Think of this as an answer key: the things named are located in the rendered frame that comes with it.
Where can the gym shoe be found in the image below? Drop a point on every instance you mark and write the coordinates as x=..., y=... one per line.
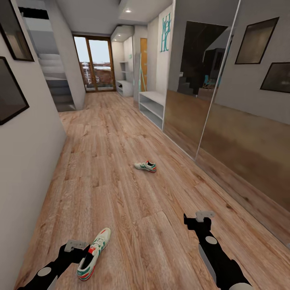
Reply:
x=88, y=263
x=146, y=165

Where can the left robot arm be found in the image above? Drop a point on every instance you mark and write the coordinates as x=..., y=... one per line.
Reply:
x=45, y=279

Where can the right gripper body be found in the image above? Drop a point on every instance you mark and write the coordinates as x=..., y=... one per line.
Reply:
x=192, y=224

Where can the standing mirror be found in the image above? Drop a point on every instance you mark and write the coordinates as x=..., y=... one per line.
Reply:
x=137, y=80

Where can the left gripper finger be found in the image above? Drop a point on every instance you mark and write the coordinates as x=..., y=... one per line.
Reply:
x=85, y=251

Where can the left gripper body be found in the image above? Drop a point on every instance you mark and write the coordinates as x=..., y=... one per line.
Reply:
x=73, y=256

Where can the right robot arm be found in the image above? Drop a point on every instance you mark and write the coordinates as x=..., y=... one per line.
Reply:
x=225, y=272

